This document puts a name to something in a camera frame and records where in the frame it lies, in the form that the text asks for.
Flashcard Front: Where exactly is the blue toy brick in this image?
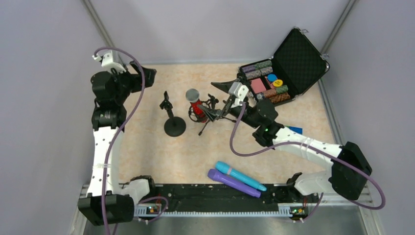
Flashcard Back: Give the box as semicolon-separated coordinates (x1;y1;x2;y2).
287;126;303;135

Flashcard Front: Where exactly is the yellow round dealer chip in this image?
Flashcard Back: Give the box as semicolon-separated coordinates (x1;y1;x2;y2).
272;79;284;88

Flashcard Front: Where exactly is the red white chip stack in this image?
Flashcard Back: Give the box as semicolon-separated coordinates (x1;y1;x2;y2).
256;89;277;100

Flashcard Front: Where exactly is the purple chip stack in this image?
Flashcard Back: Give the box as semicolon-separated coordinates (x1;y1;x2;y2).
241;65;256;73

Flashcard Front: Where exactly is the red glitter microphone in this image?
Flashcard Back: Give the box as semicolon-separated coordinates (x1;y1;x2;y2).
185;88;208;123

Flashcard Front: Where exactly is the black tripod mic stand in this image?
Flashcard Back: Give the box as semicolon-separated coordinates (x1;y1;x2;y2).
237;72;250;86

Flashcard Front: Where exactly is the black round base stand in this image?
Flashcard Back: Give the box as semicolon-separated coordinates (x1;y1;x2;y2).
160;91;186;137

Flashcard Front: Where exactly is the orange black chip stack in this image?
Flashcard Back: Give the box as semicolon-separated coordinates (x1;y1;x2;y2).
265;92;291;104

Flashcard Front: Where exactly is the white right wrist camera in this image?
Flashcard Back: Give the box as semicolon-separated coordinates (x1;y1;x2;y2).
228;82;249;108

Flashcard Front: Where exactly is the green chip stack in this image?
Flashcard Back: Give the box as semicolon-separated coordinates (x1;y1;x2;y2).
275;85;289;94

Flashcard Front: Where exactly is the blue round dealer chip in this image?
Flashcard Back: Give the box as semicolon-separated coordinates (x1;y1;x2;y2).
267;73;277;83

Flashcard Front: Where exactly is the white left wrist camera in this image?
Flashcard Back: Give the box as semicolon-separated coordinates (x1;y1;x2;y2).
92;50;127;75

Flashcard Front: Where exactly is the cyan toy microphone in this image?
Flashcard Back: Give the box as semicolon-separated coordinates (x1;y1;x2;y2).
215;161;267;191

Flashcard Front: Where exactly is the purple toy microphone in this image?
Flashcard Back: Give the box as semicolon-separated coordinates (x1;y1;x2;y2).
207;169;261;198

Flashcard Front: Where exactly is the black poker chip case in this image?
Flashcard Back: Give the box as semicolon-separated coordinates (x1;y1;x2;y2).
237;27;330;110

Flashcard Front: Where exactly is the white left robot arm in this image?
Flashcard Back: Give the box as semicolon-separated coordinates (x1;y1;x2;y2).
77;68;157;226

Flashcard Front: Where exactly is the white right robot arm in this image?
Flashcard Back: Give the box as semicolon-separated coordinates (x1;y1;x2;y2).
198;81;373;202

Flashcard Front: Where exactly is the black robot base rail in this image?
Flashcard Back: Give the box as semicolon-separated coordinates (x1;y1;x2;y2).
145;184;319;217

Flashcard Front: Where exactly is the shock mount tripod stand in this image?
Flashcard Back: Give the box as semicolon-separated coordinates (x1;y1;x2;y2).
198;94;236;136

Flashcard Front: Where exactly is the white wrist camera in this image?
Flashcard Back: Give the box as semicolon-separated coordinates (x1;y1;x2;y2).
228;82;249;108
92;50;127;75

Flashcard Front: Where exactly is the red playing card deck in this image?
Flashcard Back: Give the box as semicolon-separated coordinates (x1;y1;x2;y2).
250;78;267;94

